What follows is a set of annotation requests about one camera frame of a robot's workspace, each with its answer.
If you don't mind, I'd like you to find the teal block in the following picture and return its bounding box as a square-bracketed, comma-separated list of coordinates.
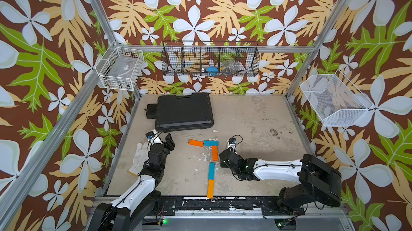
[208, 162, 216, 180]
[203, 140, 219, 147]

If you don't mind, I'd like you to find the orange block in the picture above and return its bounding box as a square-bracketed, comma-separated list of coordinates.
[188, 139, 204, 147]
[212, 146, 219, 161]
[207, 179, 215, 199]

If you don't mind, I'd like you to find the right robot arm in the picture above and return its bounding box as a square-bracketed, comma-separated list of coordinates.
[220, 147, 342, 214]

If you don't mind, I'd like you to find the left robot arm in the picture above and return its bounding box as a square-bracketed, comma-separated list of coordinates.
[88, 131, 175, 231]

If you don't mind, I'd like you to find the white work glove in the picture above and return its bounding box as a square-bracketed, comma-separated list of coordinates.
[128, 141, 149, 176]

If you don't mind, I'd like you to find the black plastic tool case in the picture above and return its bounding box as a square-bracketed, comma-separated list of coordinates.
[145, 93, 214, 132]

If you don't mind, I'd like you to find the blue object in basket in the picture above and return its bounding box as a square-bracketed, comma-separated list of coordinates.
[206, 66, 219, 76]

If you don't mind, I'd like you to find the white mesh basket right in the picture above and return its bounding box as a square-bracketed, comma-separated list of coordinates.
[300, 70, 373, 127]

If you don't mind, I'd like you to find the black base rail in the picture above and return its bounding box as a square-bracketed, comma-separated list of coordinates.
[148, 196, 305, 216]

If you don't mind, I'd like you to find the white wire basket left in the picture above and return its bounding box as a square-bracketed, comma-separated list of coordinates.
[97, 42, 145, 91]

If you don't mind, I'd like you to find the black wire basket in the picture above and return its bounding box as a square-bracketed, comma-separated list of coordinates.
[161, 41, 260, 77]

